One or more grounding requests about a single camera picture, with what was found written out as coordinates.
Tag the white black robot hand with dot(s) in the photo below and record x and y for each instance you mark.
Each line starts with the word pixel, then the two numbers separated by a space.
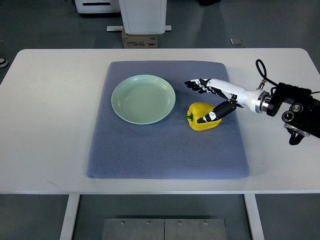
pixel 234 95

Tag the yellow bell pepper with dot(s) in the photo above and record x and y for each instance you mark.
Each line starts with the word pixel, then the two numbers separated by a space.
pixel 199 110

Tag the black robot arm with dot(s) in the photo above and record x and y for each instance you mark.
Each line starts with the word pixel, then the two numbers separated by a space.
pixel 303 117

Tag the light green plate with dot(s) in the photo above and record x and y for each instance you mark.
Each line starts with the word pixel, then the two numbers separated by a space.
pixel 143 99

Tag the grey floor outlet cover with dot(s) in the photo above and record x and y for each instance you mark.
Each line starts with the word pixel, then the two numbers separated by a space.
pixel 236 41

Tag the blue textured mat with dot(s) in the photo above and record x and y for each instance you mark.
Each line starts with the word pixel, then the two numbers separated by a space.
pixel 168 149

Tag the white table leg right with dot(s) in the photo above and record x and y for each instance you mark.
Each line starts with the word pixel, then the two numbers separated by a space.
pixel 253 217

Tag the white table leg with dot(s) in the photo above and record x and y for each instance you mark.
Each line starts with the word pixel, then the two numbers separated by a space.
pixel 70 215
pixel 253 217

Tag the cardboard box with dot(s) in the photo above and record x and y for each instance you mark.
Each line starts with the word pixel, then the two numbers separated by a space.
pixel 139 41

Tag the white cabinet with slot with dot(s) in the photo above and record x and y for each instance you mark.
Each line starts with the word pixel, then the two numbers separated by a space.
pixel 97 6

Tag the white table leg left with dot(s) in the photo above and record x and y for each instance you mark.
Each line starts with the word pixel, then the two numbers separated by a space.
pixel 70 215

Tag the white pedestal column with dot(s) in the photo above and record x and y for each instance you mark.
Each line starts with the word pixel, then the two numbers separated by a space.
pixel 142 17

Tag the grey metal base plate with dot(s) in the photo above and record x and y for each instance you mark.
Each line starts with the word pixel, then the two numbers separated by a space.
pixel 163 229

